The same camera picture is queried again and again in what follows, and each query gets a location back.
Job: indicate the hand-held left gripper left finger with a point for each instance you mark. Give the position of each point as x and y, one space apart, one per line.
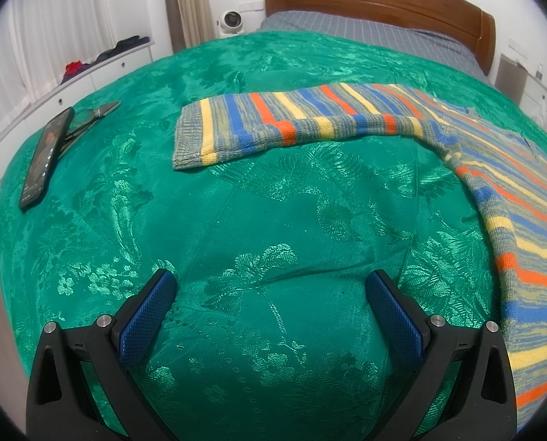
147 317

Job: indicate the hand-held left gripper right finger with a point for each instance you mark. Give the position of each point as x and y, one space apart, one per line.
395 317

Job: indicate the striped knit sweater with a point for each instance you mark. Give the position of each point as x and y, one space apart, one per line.
301 115

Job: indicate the dark folded clothes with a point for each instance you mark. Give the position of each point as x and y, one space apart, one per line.
124 46

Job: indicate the green floral bedspread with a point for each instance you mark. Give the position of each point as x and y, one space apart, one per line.
255 216

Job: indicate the black smartphone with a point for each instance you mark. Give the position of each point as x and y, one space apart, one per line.
43 156

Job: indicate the white drawer cabinet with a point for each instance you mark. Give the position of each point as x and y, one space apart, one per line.
94 78

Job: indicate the red cloth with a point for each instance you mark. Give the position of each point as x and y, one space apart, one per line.
74 70

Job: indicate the white bedside table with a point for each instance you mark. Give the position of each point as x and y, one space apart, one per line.
542 96

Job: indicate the grey checked pillow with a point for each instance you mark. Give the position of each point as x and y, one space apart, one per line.
347 25

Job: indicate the small white fan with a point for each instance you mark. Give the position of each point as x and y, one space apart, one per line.
231 22

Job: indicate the white sheer curtain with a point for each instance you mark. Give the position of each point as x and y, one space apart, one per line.
62 18

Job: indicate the beige curtain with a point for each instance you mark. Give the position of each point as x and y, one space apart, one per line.
190 4

